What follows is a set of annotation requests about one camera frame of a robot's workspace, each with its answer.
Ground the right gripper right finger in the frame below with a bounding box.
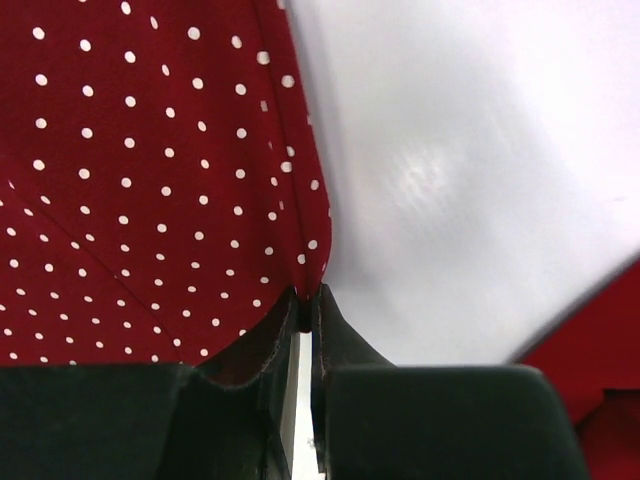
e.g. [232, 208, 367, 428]
[309, 285, 589, 480]

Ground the folded plain red skirt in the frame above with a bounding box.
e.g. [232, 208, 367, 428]
[517, 259, 639, 480]

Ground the red polka dot skirt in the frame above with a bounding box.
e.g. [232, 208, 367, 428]
[1, 1, 331, 366]

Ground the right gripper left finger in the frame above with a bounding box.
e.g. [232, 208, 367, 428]
[1, 290, 299, 479]

